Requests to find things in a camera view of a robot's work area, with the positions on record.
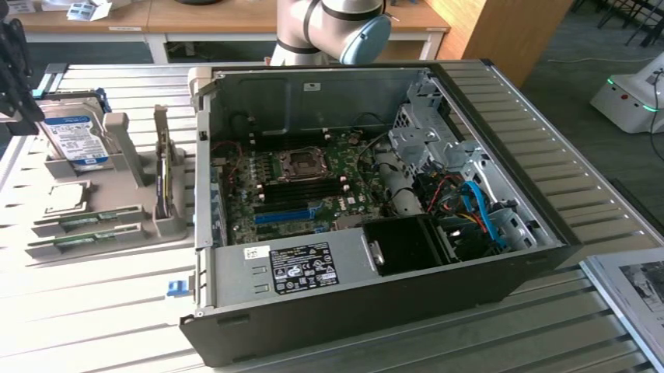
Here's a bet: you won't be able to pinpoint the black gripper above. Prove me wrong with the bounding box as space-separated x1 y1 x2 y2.
0 17 47 137

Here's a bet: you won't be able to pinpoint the grey power supply unit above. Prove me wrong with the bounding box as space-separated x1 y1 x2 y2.
211 228 383 309

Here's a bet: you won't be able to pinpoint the black chair legs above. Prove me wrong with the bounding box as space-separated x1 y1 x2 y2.
596 0 664 48

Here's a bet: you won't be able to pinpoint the black RAM slot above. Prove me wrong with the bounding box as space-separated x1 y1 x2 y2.
262 193 349 207
258 183 346 197
260 188 346 202
258 177 345 191

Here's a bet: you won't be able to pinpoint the silver CPU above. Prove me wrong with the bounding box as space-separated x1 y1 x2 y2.
44 182 92 214

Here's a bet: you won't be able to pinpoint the blue plastic clip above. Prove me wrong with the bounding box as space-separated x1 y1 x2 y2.
164 279 196 298

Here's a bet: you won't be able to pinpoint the blue flat wire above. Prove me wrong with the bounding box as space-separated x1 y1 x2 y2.
461 180 500 249

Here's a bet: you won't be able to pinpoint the white paper boxes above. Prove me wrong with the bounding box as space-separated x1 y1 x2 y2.
40 0 113 22

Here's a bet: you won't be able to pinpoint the green RAM stick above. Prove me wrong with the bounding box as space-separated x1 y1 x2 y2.
51 230 119 249
57 211 119 231

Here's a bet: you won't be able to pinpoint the wooden desk with white frame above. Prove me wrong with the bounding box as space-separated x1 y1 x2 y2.
13 0 451 65

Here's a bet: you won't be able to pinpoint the black open PC case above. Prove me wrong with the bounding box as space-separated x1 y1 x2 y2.
179 58 586 368

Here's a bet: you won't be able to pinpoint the blue expansion slot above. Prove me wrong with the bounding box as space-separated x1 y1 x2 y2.
252 207 319 225

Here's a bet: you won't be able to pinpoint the silver metal disk bay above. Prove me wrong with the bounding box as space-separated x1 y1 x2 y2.
387 79 552 249

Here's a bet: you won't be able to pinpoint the hard disk with blue label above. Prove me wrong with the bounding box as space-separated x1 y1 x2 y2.
35 96 111 172

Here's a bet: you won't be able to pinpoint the wooden cabinet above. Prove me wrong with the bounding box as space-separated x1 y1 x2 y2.
429 0 573 89

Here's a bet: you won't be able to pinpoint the grey parts rack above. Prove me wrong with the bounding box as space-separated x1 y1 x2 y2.
24 103 188 260

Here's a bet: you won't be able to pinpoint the white mobile machine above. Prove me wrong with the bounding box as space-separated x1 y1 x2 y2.
589 50 664 135

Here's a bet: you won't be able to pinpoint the CPU socket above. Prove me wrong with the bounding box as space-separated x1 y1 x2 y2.
275 148 327 182

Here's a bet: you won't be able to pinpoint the thin red motherboard wire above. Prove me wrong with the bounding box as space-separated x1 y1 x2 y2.
211 140 243 183

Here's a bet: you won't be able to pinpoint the printed booklet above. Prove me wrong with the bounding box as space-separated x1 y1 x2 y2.
578 248 664 367

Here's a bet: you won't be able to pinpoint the graphics card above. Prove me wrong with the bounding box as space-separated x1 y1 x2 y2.
153 103 176 219

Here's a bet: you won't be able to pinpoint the white floor cable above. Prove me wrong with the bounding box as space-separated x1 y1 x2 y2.
546 56 656 64

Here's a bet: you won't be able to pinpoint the green motherboard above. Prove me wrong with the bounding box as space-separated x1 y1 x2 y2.
211 131 395 246

